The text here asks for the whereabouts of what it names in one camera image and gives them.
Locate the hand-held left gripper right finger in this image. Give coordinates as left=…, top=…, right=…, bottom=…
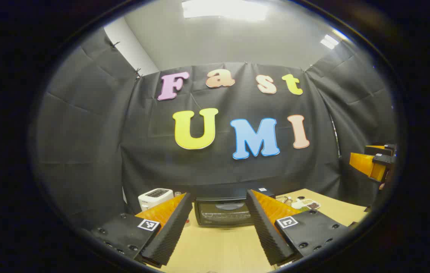
left=246, top=189, right=352, bottom=266

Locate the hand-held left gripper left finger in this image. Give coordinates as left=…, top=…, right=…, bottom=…
left=90, top=192, right=193, bottom=267

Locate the small ceiling light panel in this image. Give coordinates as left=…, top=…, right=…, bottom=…
left=320, top=34, right=339, bottom=50

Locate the white divided dish of beans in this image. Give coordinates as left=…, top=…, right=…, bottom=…
left=291, top=198, right=321, bottom=212

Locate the black electric oven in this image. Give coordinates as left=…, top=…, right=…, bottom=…
left=194, top=185, right=276, bottom=228

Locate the white toaster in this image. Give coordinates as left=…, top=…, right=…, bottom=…
left=138, top=188, right=174, bottom=212

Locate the black backdrop cloth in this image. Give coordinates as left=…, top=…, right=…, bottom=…
left=35, top=28, right=397, bottom=228

